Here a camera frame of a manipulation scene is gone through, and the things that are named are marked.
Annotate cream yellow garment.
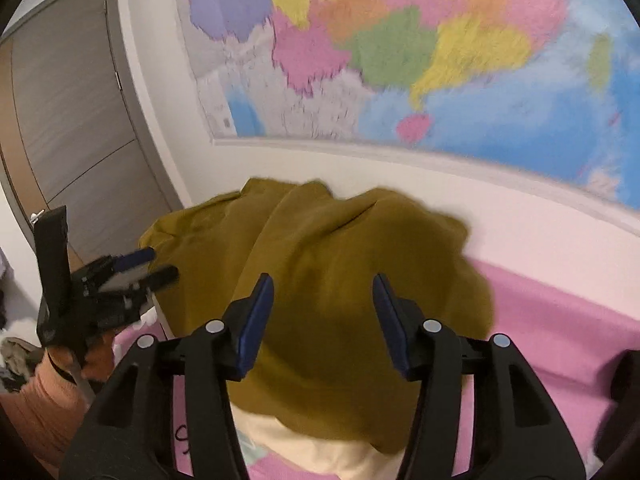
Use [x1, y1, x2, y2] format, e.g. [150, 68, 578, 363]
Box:
[231, 405, 402, 479]

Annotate olive green jacket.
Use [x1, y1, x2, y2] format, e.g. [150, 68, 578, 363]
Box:
[140, 179, 494, 454]

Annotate colourful wall map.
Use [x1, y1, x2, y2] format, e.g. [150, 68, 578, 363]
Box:
[176, 0, 639, 210]

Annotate black garment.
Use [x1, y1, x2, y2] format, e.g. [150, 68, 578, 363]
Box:
[594, 350, 639, 463]

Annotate grey wooden door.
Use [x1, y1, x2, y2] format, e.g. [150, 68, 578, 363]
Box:
[1, 0, 182, 269]

